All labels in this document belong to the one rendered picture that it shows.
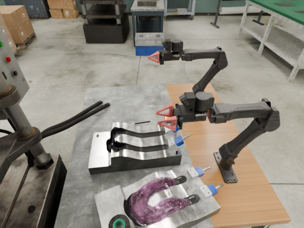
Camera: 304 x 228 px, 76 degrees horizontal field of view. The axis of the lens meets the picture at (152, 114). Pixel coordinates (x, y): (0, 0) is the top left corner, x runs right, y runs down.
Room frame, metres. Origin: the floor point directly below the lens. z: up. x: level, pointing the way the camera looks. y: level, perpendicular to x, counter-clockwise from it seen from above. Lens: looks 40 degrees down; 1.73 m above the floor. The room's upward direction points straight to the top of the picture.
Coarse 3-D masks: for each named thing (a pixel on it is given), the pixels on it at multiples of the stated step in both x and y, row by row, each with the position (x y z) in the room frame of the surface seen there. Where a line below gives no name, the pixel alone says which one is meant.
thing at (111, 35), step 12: (84, 0) 4.74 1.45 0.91; (96, 0) 4.74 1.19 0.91; (108, 0) 4.74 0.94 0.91; (120, 0) 4.89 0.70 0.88; (84, 12) 4.74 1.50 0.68; (96, 12) 5.01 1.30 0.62; (108, 12) 5.01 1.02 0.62; (120, 12) 5.01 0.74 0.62; (84, 24) 4.73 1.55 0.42; (96, 24) 4.82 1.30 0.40; (108, 24) 4.82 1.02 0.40; (120, 24) 4.72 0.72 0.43; (96, 36) 4.69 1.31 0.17; (108, 36) 4.68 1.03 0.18; (120, 36) 4.68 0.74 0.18
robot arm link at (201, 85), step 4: (216, 60) 1.26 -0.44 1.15; (212, 64) 1.27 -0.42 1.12; (216, 64) 1.22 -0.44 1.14; (212, 68) 1.23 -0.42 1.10; (216, 68) 1.22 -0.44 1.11; (208, 72) 1.24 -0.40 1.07; (212, 72) 1.22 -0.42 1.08; (216, 72) 1.22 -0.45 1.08; (204, 76) 1.24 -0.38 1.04; (208, 76) 1.22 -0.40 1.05; (212, 76) 1.22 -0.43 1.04; (200, 80) 1.26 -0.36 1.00; (204, 80) 1.22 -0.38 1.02; (208, 80) 1.22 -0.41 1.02; (196, 84) 1.26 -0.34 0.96; (200, 84) 1.22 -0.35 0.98; (204, 84) 1.22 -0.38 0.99; (192, 88) 1.26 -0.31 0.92; (196, 88) 1.22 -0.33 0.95; (200, 88) 1.21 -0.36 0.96; (204, 88) 1.21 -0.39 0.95
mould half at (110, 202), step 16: (160, 176) 0.52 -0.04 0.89; (176, 176) 0.55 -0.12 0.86; (112, 192) 0.43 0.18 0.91; (128, 192) 0.45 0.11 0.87; (160, 192) 0.44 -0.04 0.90; (176, 192) 0.45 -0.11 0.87; (192, 192) 0.46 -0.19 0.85; (112, 208) 0.36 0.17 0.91; (192, 208) 0.39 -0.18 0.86; (208, 208) 0.39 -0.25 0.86; (160, 224) 0.31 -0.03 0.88; (176, 224) 0.31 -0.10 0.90; (192, 224) 0.33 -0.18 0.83
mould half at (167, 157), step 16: (112, 128) 0.81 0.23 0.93; (128, 128) 0.83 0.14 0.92; (144, 128) 0.86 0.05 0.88; (160, 128) 0.86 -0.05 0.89; (96, 144) 0.75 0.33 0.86; (144, 144) 0.73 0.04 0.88; (160, 144) 0.73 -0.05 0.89; (96, 160) 0.64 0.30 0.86; (112, 160) 0.61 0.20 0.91; (128, 160) 0.62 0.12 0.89; (144, 160) 0.63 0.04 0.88; (160, 160) 0.64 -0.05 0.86; (176, 160) 0.65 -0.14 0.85
